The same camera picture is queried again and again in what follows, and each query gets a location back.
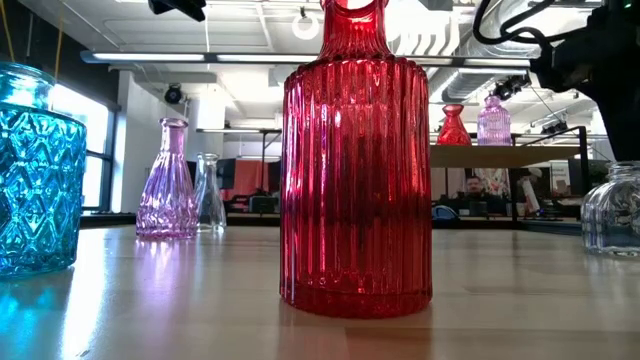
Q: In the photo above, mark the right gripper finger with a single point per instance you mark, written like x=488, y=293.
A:
x=625, y=130

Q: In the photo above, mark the blue rounded object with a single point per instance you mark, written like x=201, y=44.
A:
x=444, y=214

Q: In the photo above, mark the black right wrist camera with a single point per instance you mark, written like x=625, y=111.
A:
x=560, y=67

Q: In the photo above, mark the white round pendant lamp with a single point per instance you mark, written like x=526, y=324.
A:
x=306, y=27

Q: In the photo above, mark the person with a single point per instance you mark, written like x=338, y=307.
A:
x=474, y=187

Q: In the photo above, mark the red cone vase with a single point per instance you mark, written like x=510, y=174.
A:
x=453, y=130

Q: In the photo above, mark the black computer monitor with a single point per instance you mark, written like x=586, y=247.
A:
x=229, y=172
x=191, y=170

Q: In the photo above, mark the pink ribbed cone vase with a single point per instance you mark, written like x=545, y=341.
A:
x=167, y=200

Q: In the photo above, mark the purple ribbed bottle vase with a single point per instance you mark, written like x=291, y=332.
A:
x=494, y=125

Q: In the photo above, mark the black background frame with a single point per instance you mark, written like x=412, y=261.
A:
x=263, y=150

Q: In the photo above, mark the colourful poster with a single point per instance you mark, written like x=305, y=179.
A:
x=497, y=180

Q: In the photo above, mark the window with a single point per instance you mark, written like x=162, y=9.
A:
x=97, y=140

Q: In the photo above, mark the large black screen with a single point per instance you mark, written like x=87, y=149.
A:
x=515, y=185

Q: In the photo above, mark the wooden shelf black frame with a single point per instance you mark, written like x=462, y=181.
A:
x=500, y=156

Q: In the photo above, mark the blue diamond-pattern vase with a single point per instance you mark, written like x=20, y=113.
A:
x=40, y=190

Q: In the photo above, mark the long suspended light bar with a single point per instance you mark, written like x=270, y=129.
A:
x=160, y=57

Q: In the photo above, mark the clear hexagonal vase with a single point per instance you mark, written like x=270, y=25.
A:
x=212, y=210

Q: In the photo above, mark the black bag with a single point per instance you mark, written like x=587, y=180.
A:
x=262, y=204

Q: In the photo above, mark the clear ribbed jar vase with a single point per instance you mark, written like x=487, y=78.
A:
x=612, y=220

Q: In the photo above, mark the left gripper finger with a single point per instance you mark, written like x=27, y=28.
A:
x=175, y=7

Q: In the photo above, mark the red ribbed bottle vase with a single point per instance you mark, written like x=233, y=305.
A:
x=356, y=175

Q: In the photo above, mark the black aluminium table frame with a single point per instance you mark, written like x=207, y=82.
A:
x=250, y=220

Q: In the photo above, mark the orange room divider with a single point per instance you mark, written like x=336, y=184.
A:
x=247, y=180

